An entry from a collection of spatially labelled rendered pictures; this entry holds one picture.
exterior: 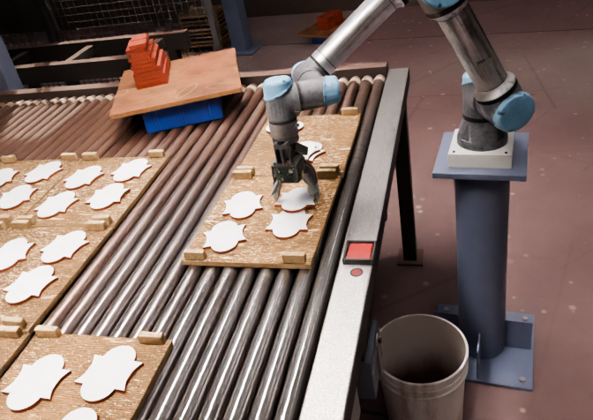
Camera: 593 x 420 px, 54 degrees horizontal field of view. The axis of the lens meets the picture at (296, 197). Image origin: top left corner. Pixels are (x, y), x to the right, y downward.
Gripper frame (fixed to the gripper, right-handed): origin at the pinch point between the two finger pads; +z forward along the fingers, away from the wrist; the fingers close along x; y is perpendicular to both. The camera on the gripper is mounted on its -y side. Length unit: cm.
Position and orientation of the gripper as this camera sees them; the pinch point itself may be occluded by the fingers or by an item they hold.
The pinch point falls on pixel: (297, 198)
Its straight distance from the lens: 165.0
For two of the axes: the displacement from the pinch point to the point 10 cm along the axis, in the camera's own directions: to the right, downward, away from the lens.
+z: 1.4, 8.8, 4.5
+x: 9.5, 0.0, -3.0
